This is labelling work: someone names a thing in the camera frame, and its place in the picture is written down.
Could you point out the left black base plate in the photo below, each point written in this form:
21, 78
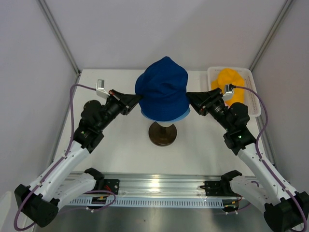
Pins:
111, 185

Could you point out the dark blue bucket hat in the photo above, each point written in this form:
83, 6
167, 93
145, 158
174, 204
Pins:
163, 87

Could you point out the aluminium frame post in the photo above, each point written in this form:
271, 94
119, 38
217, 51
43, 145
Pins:
278, 22
47, 13

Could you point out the white plastic basket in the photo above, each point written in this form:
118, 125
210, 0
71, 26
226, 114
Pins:
250, 100

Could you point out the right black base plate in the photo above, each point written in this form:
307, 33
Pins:
215, 188

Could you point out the left aluminium frame post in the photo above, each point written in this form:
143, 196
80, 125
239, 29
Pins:
47, 13

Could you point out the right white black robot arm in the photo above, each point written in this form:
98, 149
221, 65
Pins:
282, 206

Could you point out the white slotted cable duct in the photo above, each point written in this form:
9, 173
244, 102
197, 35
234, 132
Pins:
148, 202

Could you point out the aluminium mounting rail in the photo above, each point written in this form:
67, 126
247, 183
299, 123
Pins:
161, 185

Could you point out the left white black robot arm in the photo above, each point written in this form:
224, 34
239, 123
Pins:
43, 198

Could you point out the cream mannequin head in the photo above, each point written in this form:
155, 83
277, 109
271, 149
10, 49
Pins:
165, 124

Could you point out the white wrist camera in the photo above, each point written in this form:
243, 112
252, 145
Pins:
228, 92
100, 89

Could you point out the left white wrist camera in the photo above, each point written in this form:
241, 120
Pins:
100, 89

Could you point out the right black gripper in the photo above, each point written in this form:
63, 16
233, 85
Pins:
202, 102

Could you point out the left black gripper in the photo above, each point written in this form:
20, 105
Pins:
125, 102

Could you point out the dark wooden round stand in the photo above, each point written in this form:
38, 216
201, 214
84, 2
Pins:
161, 136

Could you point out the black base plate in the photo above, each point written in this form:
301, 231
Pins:
111, 185
215, 188

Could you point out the right aluminium frame post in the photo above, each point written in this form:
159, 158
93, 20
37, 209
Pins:
278, 22

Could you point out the light blue bucket hat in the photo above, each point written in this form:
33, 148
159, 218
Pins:
167, 118

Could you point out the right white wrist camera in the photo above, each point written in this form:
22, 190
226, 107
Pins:
228, 92

